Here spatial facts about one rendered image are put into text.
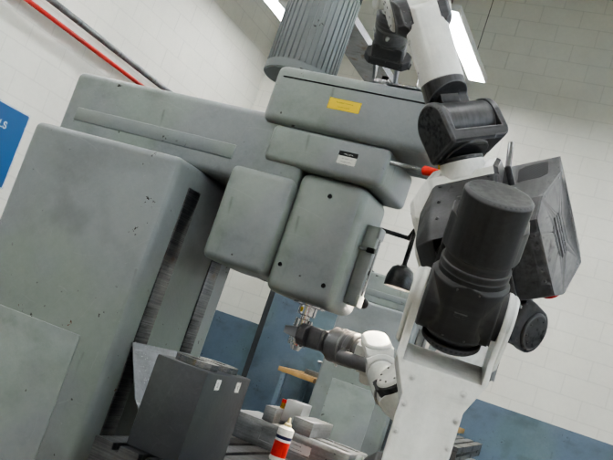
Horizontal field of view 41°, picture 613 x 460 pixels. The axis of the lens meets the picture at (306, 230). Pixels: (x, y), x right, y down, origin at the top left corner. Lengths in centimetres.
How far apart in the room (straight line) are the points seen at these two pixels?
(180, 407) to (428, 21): 91
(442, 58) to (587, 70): 763
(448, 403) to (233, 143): 108
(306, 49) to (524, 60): 725
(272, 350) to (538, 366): 286
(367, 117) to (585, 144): 701
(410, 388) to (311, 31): 118
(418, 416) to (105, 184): 116
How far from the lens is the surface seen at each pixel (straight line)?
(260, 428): 223
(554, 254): 155
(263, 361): 920
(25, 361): 224
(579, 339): 852
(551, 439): 847
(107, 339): 210
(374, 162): 202
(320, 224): 204
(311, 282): 202
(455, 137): 161
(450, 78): 168
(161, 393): 167
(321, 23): 228
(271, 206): 208
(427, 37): 170
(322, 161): 207
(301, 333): 204
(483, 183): 133
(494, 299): 133
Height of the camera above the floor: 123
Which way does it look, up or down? 7 degrees up
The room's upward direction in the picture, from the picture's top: 19 degrees clockwise
